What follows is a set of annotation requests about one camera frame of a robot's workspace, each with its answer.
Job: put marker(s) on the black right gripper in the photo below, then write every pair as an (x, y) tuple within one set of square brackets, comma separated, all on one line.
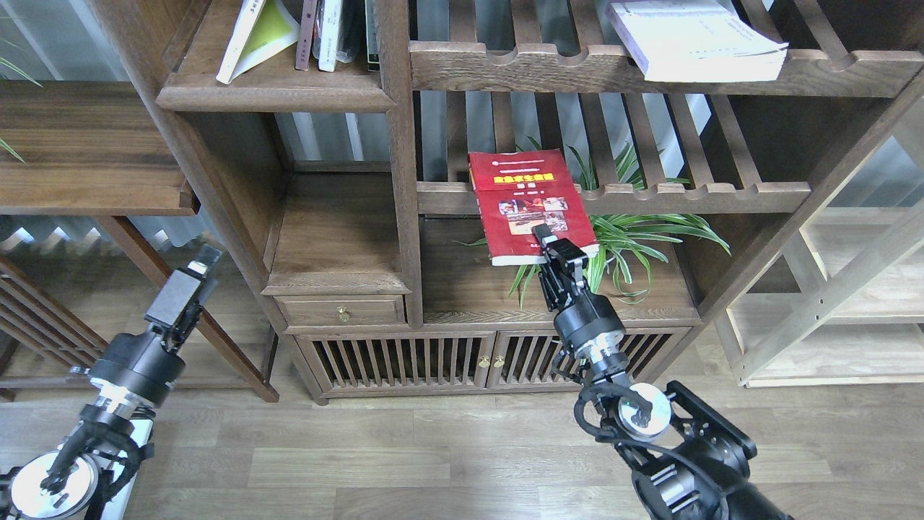
[(587, 324)]

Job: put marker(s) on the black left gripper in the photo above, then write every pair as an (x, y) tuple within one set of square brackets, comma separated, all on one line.
[(141, 363)]

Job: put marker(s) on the red cover book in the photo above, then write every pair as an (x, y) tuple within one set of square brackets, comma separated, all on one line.
[(517, 191)]

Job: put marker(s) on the white thick book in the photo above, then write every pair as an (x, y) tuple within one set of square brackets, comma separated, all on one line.
[(694, 42)]

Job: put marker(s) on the yellow green cover book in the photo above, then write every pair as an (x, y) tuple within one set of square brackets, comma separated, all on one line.
[(262, 30)]

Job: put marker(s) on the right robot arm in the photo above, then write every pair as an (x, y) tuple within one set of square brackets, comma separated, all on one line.
[(687, 460)]

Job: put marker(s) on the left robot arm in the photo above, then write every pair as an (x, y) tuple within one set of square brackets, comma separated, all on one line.
[(89, 468)]

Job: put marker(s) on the green spider plant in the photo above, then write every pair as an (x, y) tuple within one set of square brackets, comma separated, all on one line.
[(623, 235)]

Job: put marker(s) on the dark slatted wooden rack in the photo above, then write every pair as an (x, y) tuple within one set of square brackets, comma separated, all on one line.
[(33, 319)]

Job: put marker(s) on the brass drawer knob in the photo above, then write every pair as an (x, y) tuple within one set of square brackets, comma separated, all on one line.
[(343, 314)]

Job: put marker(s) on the dark wooden bookshelf cabinet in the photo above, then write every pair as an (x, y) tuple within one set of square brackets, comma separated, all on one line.
[(351, 188)]

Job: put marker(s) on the green leaf at edge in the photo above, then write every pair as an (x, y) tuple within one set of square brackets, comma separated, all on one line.
[(17, 51)]

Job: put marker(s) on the white upright book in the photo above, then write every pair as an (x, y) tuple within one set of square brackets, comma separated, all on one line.
[(331, 20)]

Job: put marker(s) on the brown upright book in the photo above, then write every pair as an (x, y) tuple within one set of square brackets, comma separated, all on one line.
[(306, 29)]

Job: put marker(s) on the dark upright book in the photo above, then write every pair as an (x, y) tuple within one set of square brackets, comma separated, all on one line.
[(371, 34)]

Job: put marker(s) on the light wooden shelf frame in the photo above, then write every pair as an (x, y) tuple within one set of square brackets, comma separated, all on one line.
[(857, 315)]

